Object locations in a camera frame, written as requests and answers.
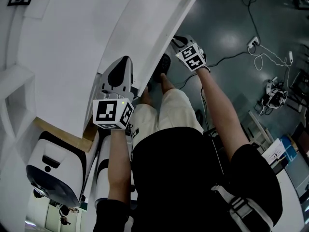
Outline black cable with adapter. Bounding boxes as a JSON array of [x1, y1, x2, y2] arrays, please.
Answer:
[[239, 0, 261, 40]]

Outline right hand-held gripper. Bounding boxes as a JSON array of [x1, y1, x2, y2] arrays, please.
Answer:
[[171, 34, 208, 72]]

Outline blue box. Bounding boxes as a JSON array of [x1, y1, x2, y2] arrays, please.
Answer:
[[280, 135, 299, 161]]

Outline person's black shirt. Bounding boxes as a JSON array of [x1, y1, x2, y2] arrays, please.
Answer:
[[93, 126, 283, 232]]

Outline person's beige shorts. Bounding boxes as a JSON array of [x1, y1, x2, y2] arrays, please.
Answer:
[[130, 89, 205, 145]]

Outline white paper sheets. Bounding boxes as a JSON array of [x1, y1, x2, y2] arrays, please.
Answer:
[[262, 138, 287, 165]]

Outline person's leg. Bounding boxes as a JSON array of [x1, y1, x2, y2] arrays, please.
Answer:
[[159, 73, 176, 94], [140, 86, 154, 106]]

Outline person's right black shoe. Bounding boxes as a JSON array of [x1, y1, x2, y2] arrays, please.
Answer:
[[152, 53, 171, 83]]

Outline white power strip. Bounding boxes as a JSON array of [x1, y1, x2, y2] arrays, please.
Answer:
[[247, 36, 261, 48]]

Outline person's right shoulder strap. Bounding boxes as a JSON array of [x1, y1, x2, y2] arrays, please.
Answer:
[[211, 184, 273, 232]]

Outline person's left leg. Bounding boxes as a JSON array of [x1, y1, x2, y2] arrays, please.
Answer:
[[140, 86, 154, 106]]

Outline black metal chair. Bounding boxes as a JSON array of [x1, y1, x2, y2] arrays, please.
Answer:
[[289, 70, 309, 113]]

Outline person's left forearm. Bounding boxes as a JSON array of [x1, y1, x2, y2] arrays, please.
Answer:
[[107, 128, 133, 204]]

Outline white round table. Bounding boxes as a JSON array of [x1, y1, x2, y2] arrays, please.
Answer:
[[0, 0, 206, 140]]

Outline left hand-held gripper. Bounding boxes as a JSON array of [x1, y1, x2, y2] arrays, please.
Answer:
[[92, 56, 135, 131]]

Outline white cable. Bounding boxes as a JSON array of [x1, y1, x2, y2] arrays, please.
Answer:
[[248, 44, 293, 71]]

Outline white black hard case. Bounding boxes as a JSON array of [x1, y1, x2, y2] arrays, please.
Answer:
[[26, 130, 99, 207], [94, 134, 136, 210]]

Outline black floor cable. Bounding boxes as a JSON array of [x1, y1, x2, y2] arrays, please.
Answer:
[[178, 51, 251, 87]]

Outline brown cardboard box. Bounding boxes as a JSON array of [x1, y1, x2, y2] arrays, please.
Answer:
[[32, 116, 99, 153]]

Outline person's left shoulder strap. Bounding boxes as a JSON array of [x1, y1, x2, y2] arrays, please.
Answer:
[[120, 215, 135, 232]]

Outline person's right forearm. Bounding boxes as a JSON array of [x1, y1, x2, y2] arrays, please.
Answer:
[[197, 66, 248, 160]]

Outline person's right leg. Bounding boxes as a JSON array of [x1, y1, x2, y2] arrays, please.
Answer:
[[159, 73, 176, 94]]

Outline white black floor device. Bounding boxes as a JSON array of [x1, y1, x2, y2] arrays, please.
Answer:
[[259, 76, 289, 116]]

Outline person's shoulder strap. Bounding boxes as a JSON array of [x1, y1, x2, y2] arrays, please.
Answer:
[[120, 215, 135, 232], [211, 184, 273, 232]]

